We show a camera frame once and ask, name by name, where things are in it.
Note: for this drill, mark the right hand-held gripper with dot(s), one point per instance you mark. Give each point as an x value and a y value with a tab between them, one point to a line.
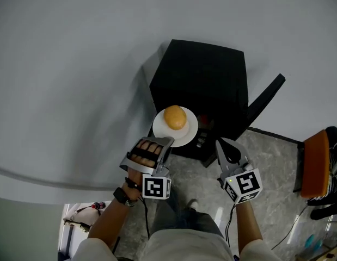
244	186

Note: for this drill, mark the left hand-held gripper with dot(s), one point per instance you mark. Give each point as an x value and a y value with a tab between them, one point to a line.
156	186

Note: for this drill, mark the white round plate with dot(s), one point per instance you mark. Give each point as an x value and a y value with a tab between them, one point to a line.
188	136

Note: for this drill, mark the yellow-brown potato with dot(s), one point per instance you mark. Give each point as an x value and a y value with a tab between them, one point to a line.
175	117

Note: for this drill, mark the black mini fridge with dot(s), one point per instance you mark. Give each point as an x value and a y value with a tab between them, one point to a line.
201	77

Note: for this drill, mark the person's left forearm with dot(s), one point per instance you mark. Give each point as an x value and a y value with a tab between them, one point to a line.
108	222

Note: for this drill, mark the person's right forearm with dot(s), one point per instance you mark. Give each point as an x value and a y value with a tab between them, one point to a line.
248	224

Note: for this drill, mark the person's left hand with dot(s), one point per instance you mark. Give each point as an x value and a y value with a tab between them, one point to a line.
146	145

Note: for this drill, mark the bowl with red contents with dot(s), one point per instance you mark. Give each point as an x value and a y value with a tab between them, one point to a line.
205	120

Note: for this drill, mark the white shoe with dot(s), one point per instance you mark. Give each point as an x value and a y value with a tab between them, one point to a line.
194	204

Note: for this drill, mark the black smartwatch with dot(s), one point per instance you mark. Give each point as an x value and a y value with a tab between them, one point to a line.
119	195

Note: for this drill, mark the blue jeans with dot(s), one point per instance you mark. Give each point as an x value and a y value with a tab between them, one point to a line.
184	219

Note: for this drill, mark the small red bottle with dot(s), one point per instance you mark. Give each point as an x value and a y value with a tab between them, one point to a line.
98	205

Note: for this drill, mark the cream shirt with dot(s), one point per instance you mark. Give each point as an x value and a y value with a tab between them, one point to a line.
184	246

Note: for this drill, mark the white handbag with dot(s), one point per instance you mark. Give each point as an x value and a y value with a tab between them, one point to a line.
81	217

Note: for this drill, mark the light wooden chair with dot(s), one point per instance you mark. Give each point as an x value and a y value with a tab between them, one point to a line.
326	254

